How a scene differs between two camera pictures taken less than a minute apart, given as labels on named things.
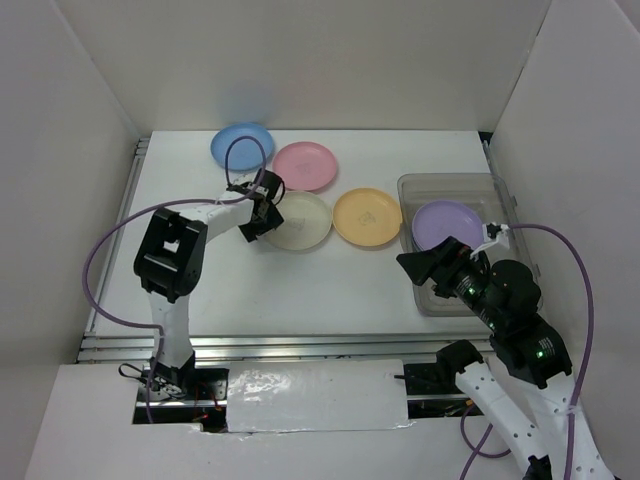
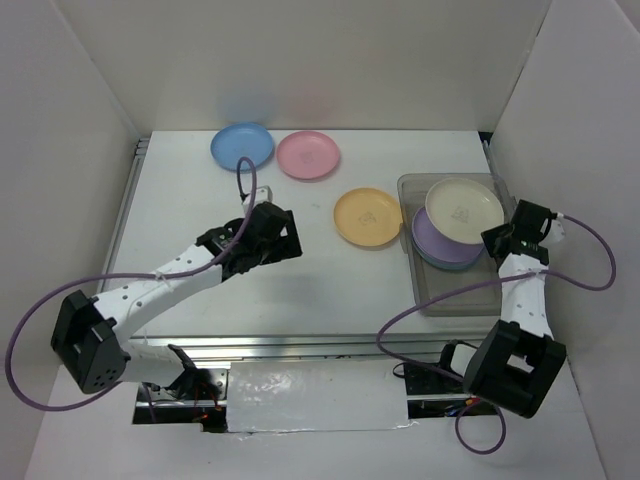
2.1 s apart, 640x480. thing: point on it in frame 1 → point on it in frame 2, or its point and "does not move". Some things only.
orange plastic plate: x=367 y=216 does not move
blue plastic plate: x=245 y=155 does not move
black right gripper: x=434 y=261 → x=489 y=238
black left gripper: x=274 y=219 → x=287 y=246
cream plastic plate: x=307 y=222 → x=463 y=208
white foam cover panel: x=315 y=395 does not move
